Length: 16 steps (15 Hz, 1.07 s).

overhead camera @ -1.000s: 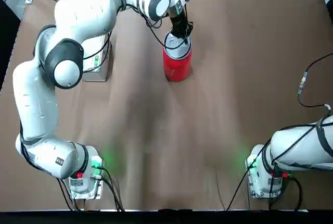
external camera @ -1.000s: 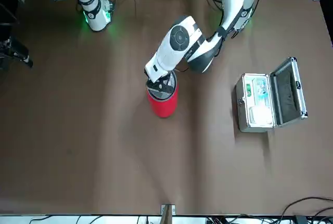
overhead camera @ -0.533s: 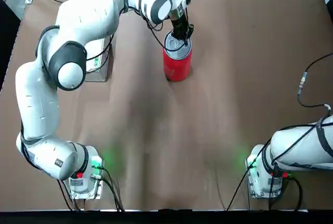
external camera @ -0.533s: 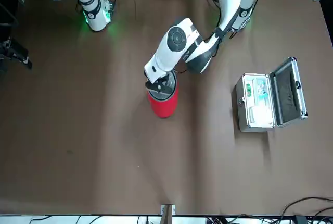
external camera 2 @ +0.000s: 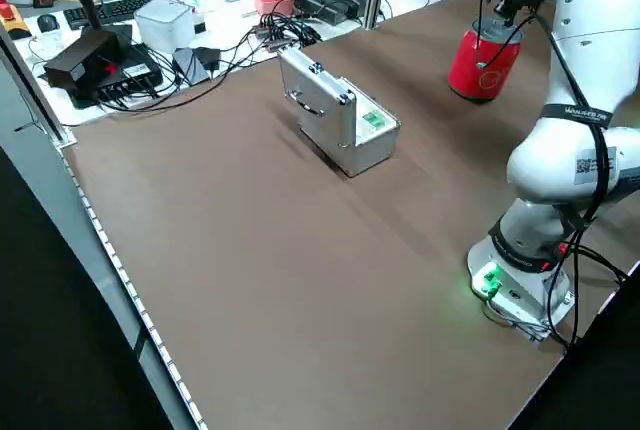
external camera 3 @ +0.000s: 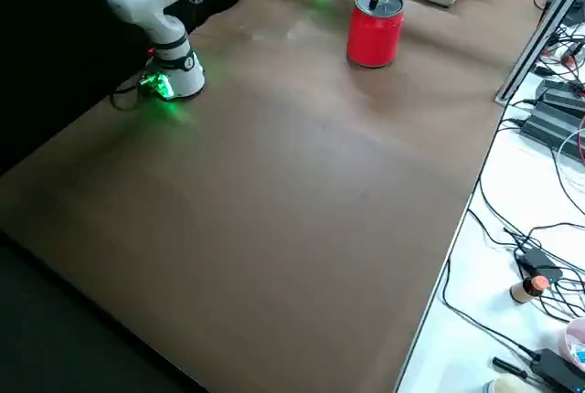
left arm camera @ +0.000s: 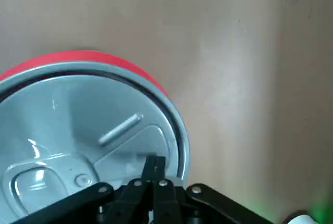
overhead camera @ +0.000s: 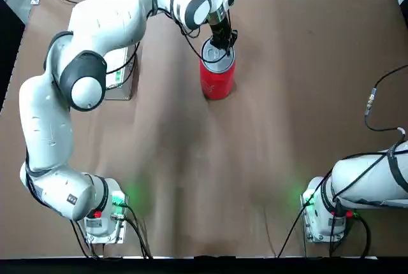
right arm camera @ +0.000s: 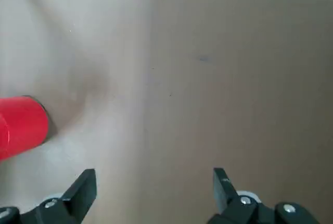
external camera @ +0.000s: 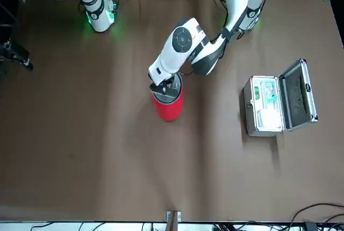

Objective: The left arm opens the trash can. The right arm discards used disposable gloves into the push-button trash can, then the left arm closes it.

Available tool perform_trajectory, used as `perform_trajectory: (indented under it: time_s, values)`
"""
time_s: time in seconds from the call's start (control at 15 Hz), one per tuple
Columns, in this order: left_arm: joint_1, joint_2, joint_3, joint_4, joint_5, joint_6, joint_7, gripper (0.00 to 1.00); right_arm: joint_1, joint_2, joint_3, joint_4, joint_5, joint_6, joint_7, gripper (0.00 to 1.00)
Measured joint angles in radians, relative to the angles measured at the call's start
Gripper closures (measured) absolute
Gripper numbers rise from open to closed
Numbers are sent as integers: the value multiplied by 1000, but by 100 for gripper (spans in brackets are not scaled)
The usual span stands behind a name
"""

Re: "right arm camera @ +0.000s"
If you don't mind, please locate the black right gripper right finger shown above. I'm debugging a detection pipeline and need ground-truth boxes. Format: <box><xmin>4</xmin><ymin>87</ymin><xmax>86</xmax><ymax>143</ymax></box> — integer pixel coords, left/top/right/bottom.
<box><xmin>208</xmin><ymin>167</ymin><xmax>319</xmax><ymax>224</ymax></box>

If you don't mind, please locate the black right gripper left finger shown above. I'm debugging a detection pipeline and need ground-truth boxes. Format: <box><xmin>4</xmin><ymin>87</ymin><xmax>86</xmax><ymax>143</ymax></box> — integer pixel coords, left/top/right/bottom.
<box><xmin>0</xmin><ymin>168</ymin><xmax>97</xmax><ymax>224</ymax></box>

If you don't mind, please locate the red push-button trash can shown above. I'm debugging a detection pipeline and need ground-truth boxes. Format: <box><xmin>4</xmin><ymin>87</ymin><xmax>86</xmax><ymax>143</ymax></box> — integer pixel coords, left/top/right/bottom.
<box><xmin>0</xmin><ymin>95</ymin><xmax>56</xmax><ymax>162</ymax></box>

